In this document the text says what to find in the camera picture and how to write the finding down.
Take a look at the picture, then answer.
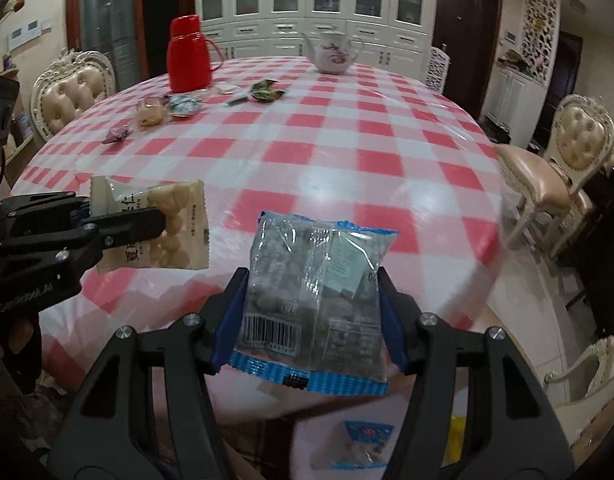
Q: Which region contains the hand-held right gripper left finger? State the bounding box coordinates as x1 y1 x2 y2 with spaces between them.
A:
47 267 253 480

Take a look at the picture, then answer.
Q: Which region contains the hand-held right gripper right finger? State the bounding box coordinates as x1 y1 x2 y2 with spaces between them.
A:
376 265 576 480

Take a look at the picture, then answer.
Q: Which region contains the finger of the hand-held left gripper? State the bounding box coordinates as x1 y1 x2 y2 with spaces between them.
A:
0 192 93 244
0 208 169 273

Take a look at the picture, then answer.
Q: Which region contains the cream nut snack packet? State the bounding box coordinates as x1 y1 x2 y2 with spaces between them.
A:
89 175 211 274

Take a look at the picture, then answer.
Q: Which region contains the clear snack packet blue trim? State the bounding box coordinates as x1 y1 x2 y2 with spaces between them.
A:
229 210 401 395

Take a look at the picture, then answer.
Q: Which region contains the person's left hand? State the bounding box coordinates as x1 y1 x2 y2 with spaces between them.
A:
6 317 37 358

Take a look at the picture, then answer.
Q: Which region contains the wooden shelf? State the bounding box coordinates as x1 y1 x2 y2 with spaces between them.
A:
0 54 44 162

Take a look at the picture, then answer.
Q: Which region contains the peach clear snack packet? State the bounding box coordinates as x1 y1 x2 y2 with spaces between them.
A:
136 97 171 129

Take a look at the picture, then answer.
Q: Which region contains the cream tufted carved chair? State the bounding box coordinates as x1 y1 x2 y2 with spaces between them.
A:
31 49 118 143

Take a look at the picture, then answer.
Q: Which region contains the blue white snack packet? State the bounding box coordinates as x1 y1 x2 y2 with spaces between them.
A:
341 419 396 472

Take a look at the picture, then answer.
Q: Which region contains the silver blue snack packet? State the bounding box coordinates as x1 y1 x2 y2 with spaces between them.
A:
168 93 204 120

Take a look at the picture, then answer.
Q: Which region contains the yellow snack packet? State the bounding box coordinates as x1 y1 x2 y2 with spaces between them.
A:
446 412 464 467

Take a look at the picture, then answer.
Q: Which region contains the red white checked tablecloth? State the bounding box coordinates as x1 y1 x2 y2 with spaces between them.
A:
7 55 508 480

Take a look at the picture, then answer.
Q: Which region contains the red thermos jug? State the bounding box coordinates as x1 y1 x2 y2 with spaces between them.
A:
166 16 226 94

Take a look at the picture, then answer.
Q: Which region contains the green snack packet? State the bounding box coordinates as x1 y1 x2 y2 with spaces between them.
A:
249 79 288 104

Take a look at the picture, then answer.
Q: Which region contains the wooden framed glass door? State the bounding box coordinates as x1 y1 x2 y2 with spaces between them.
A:
66 0 155 95

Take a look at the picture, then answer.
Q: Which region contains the cream carved armchair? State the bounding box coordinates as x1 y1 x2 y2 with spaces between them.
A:
541 334 614 412

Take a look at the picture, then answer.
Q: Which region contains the cream chair with beige seat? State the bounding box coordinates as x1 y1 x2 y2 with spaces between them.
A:
493 93 614 262

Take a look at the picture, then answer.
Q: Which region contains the white sideboard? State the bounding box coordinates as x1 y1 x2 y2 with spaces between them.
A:
486 66 548 147

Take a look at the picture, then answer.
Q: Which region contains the white lattice back chair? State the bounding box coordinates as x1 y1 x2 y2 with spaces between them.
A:
425 45 453 95

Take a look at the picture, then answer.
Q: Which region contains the white floral teapot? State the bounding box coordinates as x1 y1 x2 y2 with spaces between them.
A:
301 29 366 75

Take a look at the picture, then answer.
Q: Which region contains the white glass-front cabinet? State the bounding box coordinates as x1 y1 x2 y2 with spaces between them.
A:
194 0 439 72

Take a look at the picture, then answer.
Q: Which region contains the dark wooden door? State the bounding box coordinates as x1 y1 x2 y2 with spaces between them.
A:
436 0 504 122

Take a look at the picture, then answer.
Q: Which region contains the white lattice screen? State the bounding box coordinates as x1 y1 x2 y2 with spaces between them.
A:
519 0 560 82

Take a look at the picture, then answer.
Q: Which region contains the wall switch panel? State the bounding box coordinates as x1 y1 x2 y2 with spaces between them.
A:
8 19 54 52

